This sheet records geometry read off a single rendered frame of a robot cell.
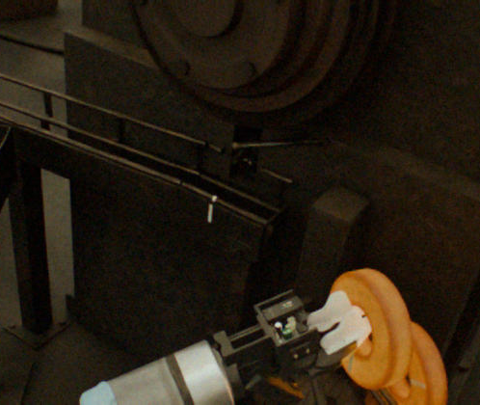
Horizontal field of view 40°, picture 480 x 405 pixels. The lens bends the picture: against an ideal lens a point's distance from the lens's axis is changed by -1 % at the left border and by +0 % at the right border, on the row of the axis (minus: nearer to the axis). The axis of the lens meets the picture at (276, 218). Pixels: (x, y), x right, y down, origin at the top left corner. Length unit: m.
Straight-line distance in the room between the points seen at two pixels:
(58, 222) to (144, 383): 1.64
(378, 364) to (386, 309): 0.08
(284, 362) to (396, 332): 0.14
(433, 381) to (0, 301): 1.45
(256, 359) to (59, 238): 1.57
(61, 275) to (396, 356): 1.50
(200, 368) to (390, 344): 0.23
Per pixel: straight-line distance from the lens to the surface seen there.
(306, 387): 1.19
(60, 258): 2.22
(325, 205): 1.13
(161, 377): 0.78
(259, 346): 0.78
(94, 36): 1.50
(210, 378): 0.77
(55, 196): 2.51
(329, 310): 0.85
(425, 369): 0.94
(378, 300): 0.82
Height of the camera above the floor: 1.42
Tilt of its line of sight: 35 degrees down
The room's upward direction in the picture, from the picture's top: 10 degrees clockwise
